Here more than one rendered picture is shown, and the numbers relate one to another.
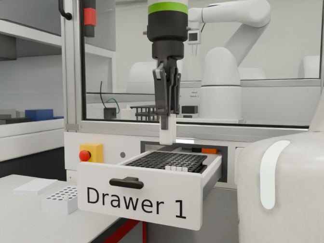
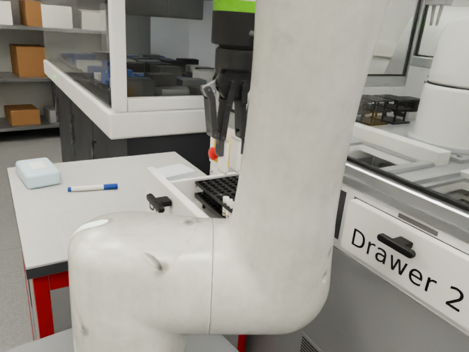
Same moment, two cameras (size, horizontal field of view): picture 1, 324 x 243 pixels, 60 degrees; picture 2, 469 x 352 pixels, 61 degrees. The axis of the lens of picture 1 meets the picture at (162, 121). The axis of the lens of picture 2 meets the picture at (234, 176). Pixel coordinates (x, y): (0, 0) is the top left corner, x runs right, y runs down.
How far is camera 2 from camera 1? 0.50 m
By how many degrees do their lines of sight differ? 38
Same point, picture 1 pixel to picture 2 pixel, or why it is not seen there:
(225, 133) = (347, 174)
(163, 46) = (218, 55)
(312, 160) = (77, 246)
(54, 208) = not seen: hidden behind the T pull
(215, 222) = not seen: hidden behind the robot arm
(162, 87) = (209, 108)
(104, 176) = (156, 188)
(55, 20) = not seen: outside the picture
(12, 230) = (109, 209)
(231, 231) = (331, 299)
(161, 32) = (215, 38)
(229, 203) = (336, 266)
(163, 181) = (183, 213)
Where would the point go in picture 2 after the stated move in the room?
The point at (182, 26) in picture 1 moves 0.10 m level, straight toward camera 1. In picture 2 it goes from (240, 31) to (195, 28)
